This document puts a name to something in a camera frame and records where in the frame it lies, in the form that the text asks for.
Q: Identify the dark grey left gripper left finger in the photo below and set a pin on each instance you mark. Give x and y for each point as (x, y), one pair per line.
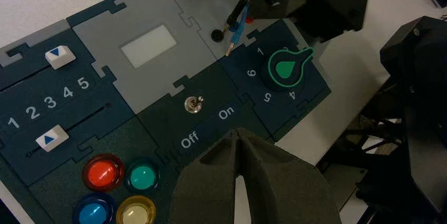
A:
(206, 194)

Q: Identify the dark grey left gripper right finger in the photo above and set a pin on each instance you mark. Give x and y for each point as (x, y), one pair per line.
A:
(290, 194)

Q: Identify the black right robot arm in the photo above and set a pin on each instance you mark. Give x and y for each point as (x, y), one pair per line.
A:
(422, 75)

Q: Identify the green round push button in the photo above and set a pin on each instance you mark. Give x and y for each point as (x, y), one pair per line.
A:
(142, 177)

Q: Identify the yellow round push button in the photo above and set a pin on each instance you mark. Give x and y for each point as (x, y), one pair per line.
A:
(136, 212)

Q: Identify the black round socket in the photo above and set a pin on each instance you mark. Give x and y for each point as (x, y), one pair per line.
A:
(217, 36)

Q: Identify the black green rotary knob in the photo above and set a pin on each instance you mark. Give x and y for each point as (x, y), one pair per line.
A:
(284, 70)

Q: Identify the blue grey control panel board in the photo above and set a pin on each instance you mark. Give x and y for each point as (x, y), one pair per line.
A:
(157, 124)

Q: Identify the red round push button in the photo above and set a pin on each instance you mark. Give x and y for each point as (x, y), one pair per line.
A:
(103, 173)

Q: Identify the blue round push button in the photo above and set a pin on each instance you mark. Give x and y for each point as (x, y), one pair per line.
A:
(94, 212)

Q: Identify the white rectangular display window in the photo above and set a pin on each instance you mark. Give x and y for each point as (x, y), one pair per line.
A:
(148, 46)

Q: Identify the white button with up arrow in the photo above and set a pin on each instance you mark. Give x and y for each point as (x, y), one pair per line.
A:
(52, 138)

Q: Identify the white button with down arrow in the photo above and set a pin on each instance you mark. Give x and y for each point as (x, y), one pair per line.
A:
(60, 56)

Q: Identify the metal toggle switch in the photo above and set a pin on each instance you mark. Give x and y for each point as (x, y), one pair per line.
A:
(193, 105)

